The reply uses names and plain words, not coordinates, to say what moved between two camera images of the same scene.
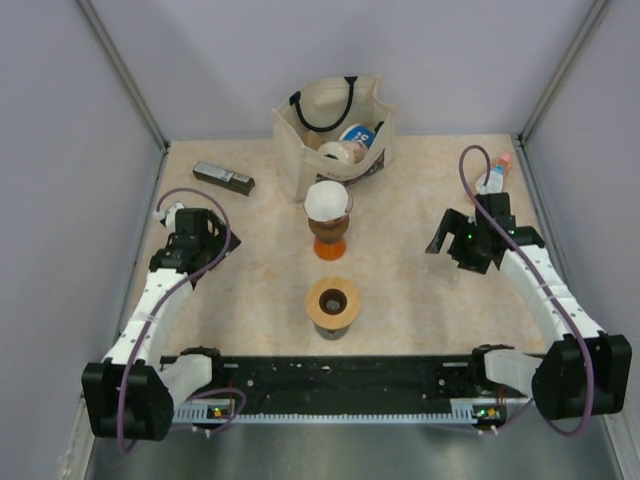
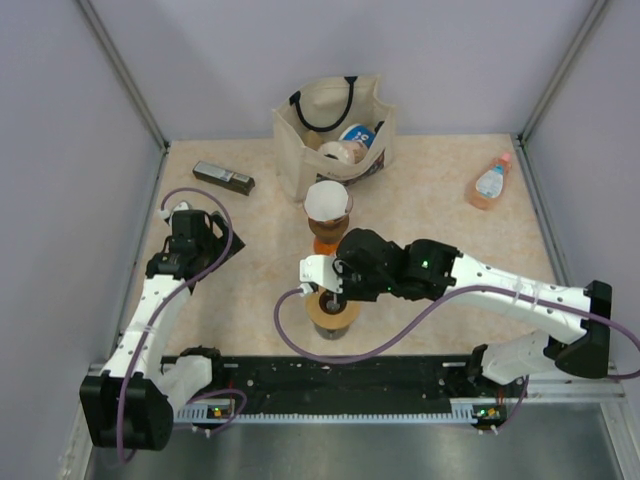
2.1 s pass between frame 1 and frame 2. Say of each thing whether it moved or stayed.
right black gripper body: moved
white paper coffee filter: stayed
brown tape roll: stayed
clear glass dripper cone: moved
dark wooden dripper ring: stayed
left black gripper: stayed
